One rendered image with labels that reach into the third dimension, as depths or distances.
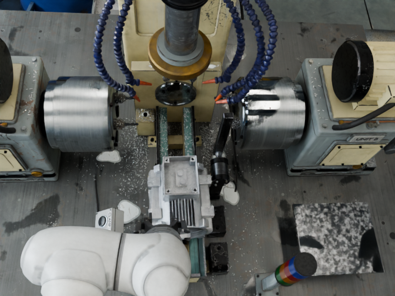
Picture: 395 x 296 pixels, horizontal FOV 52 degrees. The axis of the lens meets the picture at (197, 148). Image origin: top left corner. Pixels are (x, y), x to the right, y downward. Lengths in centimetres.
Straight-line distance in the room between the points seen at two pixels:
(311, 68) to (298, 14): 186
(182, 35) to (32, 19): 109
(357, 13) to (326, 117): 218
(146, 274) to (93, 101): 72
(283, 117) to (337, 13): 214
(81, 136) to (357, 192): 105
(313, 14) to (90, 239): 282
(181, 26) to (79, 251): 59
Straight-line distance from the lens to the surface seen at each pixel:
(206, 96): 150
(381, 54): 129
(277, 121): 133
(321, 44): 202
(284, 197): 159
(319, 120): 134
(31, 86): 136
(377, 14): 353
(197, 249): 136
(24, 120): 130
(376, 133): 141
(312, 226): 146
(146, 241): 74
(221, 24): 138
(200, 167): 126
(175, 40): 108
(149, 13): 135
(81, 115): 129
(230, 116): 116
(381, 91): 130
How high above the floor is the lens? 224
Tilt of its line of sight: 64 degrees down
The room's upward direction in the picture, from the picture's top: 11 degrees clockwise
